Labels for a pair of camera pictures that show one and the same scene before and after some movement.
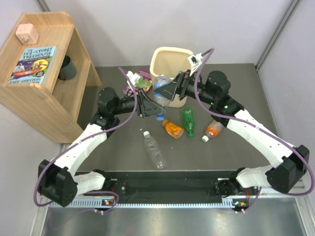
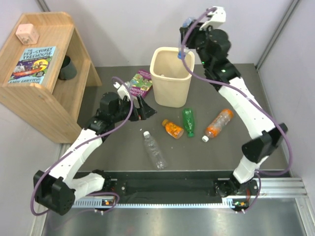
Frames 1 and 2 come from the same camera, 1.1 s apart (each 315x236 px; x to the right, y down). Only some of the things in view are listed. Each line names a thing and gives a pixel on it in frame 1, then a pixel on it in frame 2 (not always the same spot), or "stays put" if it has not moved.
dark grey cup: x=68 y=71 stays put
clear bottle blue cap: x=159 y=99 → x=186 y=22
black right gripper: x=180 y=84 → x=194 y=32
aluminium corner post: x=293 y=7 stays put
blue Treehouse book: x=34 y=65 stays put
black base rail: x=190 y=186 stays put
